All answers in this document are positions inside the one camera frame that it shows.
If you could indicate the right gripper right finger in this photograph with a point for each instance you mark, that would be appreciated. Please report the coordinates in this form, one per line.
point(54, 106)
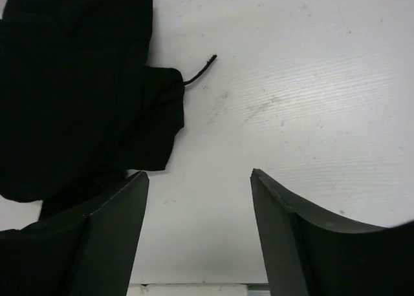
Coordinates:
point(309, 250)

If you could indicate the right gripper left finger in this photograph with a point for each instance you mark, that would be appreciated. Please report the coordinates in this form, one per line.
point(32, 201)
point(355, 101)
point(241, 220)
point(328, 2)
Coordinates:
point(88, 249)

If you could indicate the black trousers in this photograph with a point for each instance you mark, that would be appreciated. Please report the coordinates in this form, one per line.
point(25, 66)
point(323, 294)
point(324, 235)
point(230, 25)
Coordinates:
point(80, 106)

